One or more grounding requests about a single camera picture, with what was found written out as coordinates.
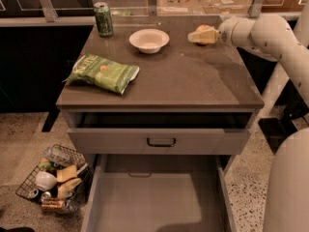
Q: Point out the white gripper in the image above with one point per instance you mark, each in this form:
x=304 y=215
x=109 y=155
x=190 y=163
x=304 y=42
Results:
x=226 y=30

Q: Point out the orange fruit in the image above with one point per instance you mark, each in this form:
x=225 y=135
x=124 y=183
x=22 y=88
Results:
x=204 y=34

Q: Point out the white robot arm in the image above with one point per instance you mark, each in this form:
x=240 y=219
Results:
x=271 y=37

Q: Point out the grey drawer cabinet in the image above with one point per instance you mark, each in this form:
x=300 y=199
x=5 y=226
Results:
x=181 y=77

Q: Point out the grey top drawer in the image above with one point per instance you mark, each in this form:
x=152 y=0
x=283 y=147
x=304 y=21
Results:
x=160 y=133

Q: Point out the grey drawer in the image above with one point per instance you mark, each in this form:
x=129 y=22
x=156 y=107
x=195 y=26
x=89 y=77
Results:
x=160 y=133
x=153 y=193

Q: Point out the grey middle drawer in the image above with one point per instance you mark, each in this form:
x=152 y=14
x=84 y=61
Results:
x=153 y=193

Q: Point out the cardboard box left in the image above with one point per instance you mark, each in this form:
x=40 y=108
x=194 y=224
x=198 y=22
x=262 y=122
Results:
x=179 y=7

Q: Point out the white ceramic bowl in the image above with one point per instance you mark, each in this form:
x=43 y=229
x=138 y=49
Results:
x=149 y=41

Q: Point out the green soda can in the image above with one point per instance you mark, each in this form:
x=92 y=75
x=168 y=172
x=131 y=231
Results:
x=103 y=19

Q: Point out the green chip bag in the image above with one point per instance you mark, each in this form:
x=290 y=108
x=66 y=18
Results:
x=104 y=73

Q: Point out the clear plastic bottle in basket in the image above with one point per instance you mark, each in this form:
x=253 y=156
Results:
x=56 y=155

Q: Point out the yellow sponge in basket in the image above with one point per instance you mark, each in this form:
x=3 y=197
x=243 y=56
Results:
x=66 y=174

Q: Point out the white bowl in basket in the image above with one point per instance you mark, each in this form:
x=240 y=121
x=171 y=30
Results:
x=45 y=181

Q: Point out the black wire basket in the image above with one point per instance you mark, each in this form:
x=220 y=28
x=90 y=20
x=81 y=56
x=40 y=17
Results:
x=60 y=183

